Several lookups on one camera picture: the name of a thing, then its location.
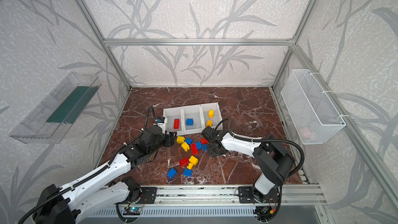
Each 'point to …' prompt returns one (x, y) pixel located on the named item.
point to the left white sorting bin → (171, 113)
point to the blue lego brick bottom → (187, 172)
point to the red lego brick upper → (203, 141)
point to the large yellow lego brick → (211, 113)
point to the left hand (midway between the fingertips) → (174, 128)
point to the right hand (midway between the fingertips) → (214, 147)
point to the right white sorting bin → (217, 118)
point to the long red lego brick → (176, 124)
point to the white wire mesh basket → (313, 115)
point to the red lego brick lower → (183, 162)
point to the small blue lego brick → (204, 147)
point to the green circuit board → (132, 211)
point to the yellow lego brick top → (180, 139)
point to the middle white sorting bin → (194, 112)
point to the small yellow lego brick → (190, 166)
